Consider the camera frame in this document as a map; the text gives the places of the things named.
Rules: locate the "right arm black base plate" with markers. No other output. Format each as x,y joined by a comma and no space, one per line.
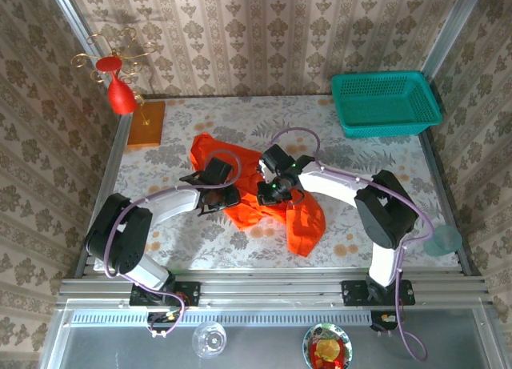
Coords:
352,293

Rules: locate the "aluminium rail beam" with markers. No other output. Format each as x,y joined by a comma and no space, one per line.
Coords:
272,291

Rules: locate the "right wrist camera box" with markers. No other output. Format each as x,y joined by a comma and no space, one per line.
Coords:
277,157

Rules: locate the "patterned bowl with food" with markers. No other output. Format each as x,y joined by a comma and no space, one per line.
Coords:
327,347

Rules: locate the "red goblet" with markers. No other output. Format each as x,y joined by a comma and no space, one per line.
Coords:
120,99

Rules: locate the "translucent teal cup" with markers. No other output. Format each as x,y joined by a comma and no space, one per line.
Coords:
443,241

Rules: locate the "floral table mat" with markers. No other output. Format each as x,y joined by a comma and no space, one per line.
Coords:
264,113

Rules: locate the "orange t-shirt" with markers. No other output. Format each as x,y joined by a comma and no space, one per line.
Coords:
304,225

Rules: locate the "clear drinking glass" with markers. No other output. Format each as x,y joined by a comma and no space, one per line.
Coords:
209,340

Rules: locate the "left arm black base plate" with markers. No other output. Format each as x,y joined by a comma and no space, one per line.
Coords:
188,293

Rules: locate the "orange wooden base board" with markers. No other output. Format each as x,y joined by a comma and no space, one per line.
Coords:
146,133

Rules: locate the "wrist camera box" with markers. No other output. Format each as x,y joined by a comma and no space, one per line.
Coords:
219,169
277,157

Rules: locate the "teal plastic basket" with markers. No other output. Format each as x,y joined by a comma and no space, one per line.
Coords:
384,101

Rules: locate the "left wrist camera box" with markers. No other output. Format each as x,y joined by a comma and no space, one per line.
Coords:
219,169

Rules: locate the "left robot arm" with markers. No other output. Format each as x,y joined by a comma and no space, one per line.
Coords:
176,203

